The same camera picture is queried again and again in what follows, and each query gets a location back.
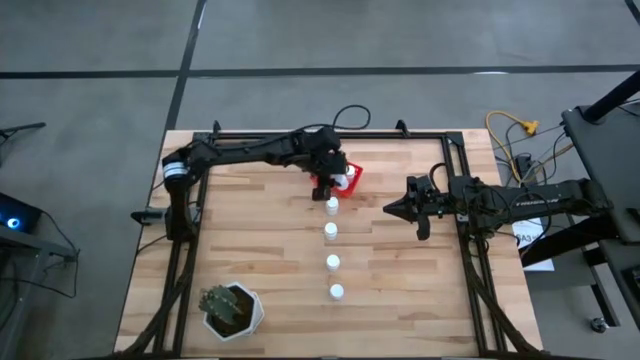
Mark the white hexagonal plant pot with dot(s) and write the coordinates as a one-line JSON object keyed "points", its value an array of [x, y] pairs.
{"points": [[252, 320]]}

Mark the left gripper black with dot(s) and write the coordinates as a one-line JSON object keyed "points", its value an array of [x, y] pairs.
{"points": [[327, 160]]}

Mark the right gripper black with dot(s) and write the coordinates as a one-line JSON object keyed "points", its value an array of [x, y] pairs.
{"points": [[432, 202]]}

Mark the grey equipment stand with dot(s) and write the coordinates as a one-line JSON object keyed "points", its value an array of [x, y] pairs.
{"points": [[35, 242]]}

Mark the black power strip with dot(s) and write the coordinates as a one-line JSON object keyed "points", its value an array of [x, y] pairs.
{"points": [[525, 167]]}

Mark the white paper sheet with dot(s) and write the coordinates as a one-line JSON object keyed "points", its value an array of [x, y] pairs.
{"points": [[537, 262]]}

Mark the black caster wheel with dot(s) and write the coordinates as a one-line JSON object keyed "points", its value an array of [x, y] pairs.
{"points": [[598, 325]]}

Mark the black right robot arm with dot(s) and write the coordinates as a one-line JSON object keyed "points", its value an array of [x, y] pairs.
{"points": [[550, 197]]}

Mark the black cart brace bar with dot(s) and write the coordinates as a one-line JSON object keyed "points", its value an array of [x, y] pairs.
{"points": [[560, 247]]}

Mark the black tripod leg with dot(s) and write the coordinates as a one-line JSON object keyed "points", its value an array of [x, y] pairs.
{"points": [[25, 128]]}

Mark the black device with blue light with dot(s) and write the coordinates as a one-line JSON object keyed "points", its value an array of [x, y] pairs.
{"points": [[25, 215]]}

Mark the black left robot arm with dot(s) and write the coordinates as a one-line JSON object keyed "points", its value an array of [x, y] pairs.
{"points": [[240, 148]]}

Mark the black equipment cart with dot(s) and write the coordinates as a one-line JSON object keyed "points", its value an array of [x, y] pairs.
{"points": [[610, 150]]}

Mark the green cactus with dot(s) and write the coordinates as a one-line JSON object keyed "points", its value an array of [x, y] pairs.
{"points": [[220, 305]]}

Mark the red plastic basket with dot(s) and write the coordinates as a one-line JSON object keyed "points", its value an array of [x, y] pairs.
{"points": [[354, 189]]}

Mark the black aluminium table frame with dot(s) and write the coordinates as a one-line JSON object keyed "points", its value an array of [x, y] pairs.
{"points": [[390, 135]]}

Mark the black diagonal pole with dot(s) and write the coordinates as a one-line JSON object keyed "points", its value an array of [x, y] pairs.
{"points": [[615, 97]]}

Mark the white plastic pill bottle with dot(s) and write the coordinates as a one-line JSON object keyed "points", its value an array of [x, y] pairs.
{"points": [[342, 181], [336, 291], [351, 172], [330, 230], [333, 262], [332, 205]]}

